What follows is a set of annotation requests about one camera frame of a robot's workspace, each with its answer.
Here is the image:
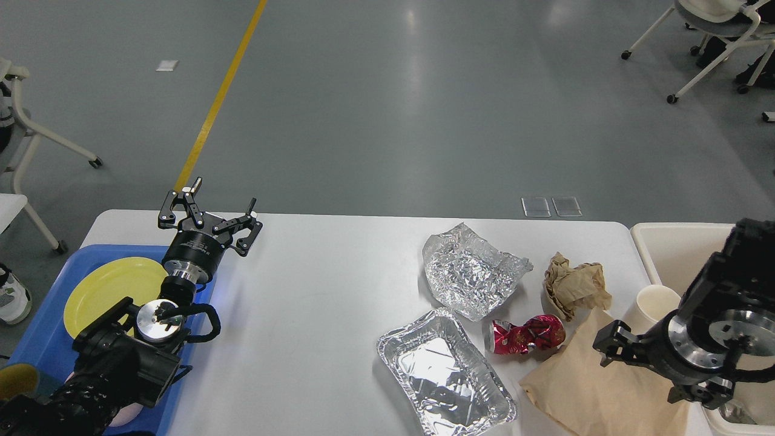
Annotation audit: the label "brown paper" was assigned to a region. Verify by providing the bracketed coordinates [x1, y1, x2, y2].
[543, 251, 613, 321]

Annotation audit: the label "aluminium foil tray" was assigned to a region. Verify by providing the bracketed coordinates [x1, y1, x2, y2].
[376, 308, 518, 435]

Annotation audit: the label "blue yellow cup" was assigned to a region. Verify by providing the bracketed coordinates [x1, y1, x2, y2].
[1, 363, 41, 400]

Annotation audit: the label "white paper cup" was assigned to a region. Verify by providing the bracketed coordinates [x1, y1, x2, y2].
[622, 285, 681, 335]

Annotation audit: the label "crushed red can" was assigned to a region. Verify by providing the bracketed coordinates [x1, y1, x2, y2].
[483, 314, 566, 355]

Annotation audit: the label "seated person dark trousers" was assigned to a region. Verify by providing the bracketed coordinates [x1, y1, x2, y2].
[690, 0, 775, 90]

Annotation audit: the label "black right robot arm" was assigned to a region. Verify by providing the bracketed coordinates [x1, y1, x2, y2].
[593, 219, 774, 409]

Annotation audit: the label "blue plastic tray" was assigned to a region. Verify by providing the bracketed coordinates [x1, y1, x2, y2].
[9, 245, 185, 435]

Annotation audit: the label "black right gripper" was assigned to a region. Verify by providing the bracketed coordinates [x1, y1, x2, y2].
[592, 309, 757, 409]

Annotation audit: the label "yellow plastic plate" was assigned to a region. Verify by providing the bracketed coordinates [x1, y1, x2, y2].
[64, 257, 167, 339]

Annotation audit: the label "small white side table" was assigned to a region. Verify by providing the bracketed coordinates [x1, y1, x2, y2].
[0, 193, 28, 234]

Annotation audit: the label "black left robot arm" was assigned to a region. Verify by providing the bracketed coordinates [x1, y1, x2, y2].
[2, 177, 263, 435]

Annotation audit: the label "pink plastic mug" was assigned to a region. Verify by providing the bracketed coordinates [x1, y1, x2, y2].
[108, 403, 143, 428]

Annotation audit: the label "beige plastic bin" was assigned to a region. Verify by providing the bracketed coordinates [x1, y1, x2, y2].
[631, 223, 773, 435]

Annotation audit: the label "aluminium foil sheet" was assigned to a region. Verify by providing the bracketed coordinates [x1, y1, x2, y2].
[423, 222, 533, 321]

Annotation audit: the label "white rolling chair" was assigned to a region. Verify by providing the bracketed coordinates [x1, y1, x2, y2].
[621, 0, 775, 105]

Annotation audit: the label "standing person dark trousers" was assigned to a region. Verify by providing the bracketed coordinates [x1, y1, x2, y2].
[1, 82, 31, 325]

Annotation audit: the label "grey office chair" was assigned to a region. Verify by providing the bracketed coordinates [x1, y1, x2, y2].
[2, 58, 103, 254]

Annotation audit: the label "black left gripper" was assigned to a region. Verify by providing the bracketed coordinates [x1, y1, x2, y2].
[158, 177, 263, 284]

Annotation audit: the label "brown paper bag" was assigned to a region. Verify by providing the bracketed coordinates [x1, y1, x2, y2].
[520, 309, 689, 435]

